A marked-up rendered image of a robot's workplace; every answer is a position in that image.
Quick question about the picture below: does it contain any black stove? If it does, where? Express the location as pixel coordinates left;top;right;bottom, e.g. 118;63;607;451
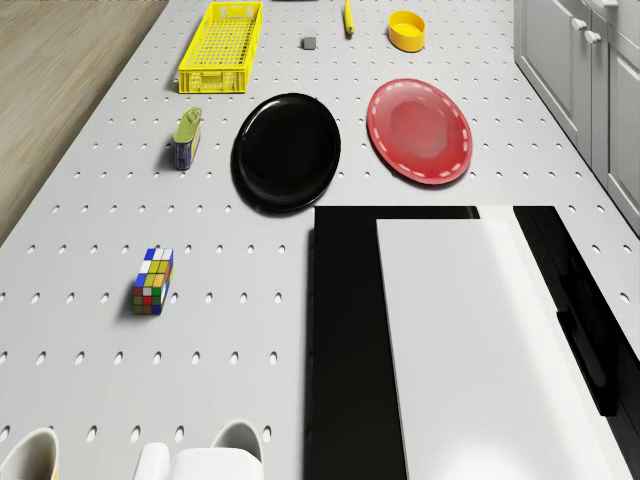
302;204;640;480

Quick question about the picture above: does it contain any flat-sided can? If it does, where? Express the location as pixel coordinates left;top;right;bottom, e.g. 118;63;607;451
172;107;204;171

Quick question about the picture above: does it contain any white cabinet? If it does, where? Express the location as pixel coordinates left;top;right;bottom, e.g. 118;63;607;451
513;0;640;227

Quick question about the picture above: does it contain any puzzle cube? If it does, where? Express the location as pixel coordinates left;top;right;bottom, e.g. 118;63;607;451
132;247;175;316

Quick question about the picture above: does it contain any yellow basket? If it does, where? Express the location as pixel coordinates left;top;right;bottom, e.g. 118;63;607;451
178;1;264;95

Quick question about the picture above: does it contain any black plate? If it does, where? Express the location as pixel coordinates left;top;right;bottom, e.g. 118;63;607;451
230;92;343;213

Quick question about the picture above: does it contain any yellow mug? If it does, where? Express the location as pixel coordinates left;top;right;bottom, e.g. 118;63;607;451
0;426;62;480

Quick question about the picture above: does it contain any red plate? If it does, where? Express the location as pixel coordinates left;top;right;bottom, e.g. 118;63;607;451
366;78;474;186

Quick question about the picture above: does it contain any yellow bowl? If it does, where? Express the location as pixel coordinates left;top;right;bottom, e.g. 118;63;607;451
387;10;427;52

